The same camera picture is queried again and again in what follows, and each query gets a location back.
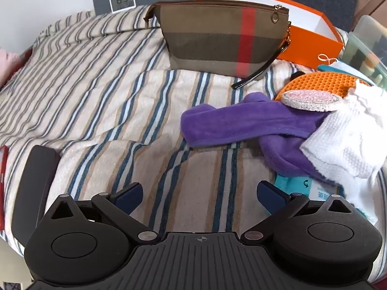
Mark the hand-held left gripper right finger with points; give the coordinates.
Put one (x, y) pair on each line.
(272, 196)

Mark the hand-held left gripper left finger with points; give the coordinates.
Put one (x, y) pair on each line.
(130, 198)

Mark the white knit cloth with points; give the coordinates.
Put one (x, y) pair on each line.
(341, 145)

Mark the purple towel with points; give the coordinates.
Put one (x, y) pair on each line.
(229, 120)

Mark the orange honeycomb silicone mat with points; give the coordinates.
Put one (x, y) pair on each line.
(317, 81)

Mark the orange cardboard box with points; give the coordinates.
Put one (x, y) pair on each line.
(308, 45)

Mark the pink soft cloth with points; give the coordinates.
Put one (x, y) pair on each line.
(7, 66)

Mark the teal tissue packet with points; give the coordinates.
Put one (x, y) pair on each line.
(317, 190)

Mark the black chair armrest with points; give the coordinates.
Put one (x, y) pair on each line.
(33, 187)

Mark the pink round puff pad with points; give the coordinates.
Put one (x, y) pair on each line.
(311, 99)

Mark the red flat case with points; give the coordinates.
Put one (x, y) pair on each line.
(3, 187)

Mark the light blue face mask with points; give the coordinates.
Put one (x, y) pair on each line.
(325, 67)

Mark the brown plaid zipper pouch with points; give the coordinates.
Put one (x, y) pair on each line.
(205, 36)

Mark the clear plastic storage box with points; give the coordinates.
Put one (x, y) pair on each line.
(365, 45)

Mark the white digital clock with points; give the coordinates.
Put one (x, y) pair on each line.
(121, 1)

